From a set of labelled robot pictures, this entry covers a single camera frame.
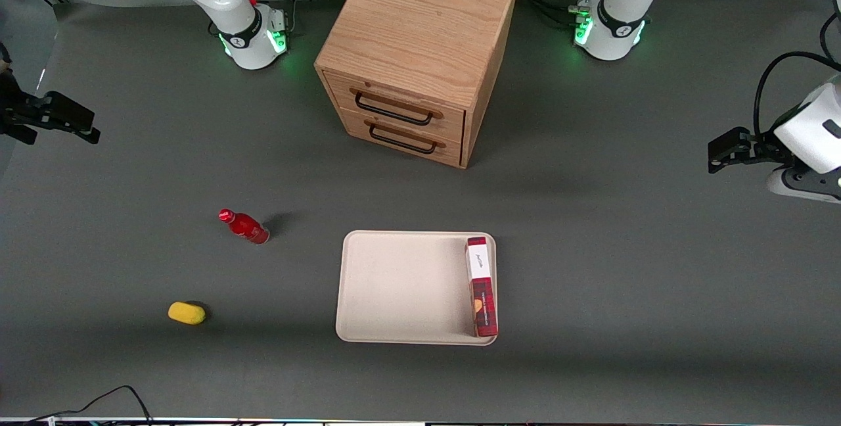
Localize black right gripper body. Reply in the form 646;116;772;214
0;84;44;146

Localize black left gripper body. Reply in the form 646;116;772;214
746;131;793;166

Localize red coke bottle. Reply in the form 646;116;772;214
218;208;271;245

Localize beige plastic tray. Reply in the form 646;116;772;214
335;229;498;346

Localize yellow sponge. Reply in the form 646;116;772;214
168;301;207;326

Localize red plaid cookie box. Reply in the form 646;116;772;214
465;236;499;338

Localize wooden drawer front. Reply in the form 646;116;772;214
325;71;468;145
342;108;465;168

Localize wooden drawer cabinet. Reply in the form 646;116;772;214
314;0;520;170

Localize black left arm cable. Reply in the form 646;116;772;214
754;51;841;141

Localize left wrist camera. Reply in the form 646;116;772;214
765;166;841;204

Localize black cable at table edge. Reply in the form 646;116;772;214
819;0;841;62

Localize black left base cables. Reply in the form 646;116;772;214
517;0;615;30

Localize black floor cable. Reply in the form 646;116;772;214
26;385;154;426

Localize black metal drawer handle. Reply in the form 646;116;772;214
353;88;436;127
367;120;439;155

